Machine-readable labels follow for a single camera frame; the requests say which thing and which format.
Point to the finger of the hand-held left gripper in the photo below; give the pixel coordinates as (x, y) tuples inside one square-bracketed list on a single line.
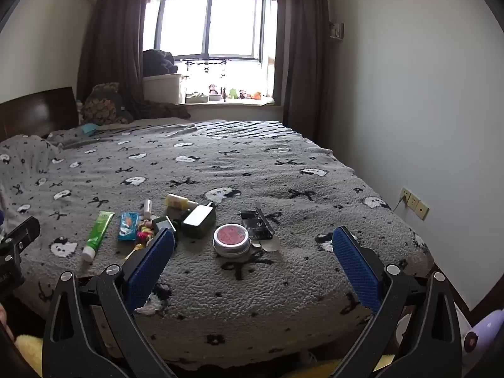
[(25, 230), (12, 265)]

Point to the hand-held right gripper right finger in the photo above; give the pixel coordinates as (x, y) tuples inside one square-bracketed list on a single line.
[(356, 271)]

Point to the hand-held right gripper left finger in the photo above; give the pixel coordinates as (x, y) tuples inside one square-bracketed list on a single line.
[(151, 267)]

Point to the blue tissue packet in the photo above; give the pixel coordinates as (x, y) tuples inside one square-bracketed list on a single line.
[(128, 226)]

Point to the gold metal piece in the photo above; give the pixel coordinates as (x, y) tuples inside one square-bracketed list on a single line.
[(134, 250)]

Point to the small white bottle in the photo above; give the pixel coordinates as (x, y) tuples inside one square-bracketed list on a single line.
[(147, 208)]

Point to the green tube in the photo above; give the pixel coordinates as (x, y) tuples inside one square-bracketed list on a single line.
[(98, 232)]

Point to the white bow print quilt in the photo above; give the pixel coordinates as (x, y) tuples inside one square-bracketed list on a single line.
[(23, 165)]

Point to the dark rectangular box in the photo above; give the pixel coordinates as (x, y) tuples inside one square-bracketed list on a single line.
[(199, 220)]

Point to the yellow bottle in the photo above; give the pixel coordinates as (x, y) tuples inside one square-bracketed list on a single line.
[(177, 201)]

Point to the round tin with red lid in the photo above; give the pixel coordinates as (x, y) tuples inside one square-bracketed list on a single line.
[(231, 240)]

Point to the yellow fleece blanket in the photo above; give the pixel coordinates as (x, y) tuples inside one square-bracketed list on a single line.
[(29, 352)]

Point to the flat black box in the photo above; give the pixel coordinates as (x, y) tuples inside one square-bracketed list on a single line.
[(256, 228)]

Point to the teal cloth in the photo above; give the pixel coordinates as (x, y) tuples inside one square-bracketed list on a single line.
[(89, 128)]

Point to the dark wooden headboard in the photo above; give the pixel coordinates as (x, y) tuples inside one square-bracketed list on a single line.
[(35, 110)]

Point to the grey printed fleece blanket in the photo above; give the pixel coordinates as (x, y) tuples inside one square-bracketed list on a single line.
[(236, 165)]

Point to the purple hair dryer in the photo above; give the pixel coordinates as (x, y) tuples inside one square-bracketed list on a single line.
[(486, 330)]

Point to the dark patterned pillow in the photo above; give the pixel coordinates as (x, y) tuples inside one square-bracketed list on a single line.
[(102, 106)]

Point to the brown patterned throw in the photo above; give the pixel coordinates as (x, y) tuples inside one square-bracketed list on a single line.
[(161, 109)]

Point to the small tray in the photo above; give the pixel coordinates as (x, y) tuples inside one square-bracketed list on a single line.
[(197, 97)]

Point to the white storage box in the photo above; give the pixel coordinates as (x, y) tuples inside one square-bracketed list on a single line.
[(161, 88)]

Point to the monkey toy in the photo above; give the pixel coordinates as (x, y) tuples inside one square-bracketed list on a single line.
[(214, 89)]

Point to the green toy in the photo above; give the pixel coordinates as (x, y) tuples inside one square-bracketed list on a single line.
[(233, 94)]

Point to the brown toy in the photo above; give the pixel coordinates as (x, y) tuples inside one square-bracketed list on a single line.
[(242, 95)]

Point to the orange toy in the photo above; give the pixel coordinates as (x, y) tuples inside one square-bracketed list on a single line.
[(257, 95)]

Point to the dark clothes pile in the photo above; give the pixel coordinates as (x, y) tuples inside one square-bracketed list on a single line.
[(157, 61)]

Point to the hanging clip rack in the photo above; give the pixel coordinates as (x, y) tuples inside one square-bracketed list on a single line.
[(204, 62)]

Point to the brown curtain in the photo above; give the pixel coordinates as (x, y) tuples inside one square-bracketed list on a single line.
[(303, 47), (114, 27)]

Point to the window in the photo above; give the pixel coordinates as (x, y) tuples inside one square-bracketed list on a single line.
[(185, 27)]

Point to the white wall socket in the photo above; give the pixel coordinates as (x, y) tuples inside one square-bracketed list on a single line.
[(404, 196)]

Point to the beige wall socket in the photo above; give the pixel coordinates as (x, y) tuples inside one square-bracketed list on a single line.
[(413, 201), (423, 210)]

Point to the wall switch panel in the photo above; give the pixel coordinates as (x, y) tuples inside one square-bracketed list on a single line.
[(336, 30)]

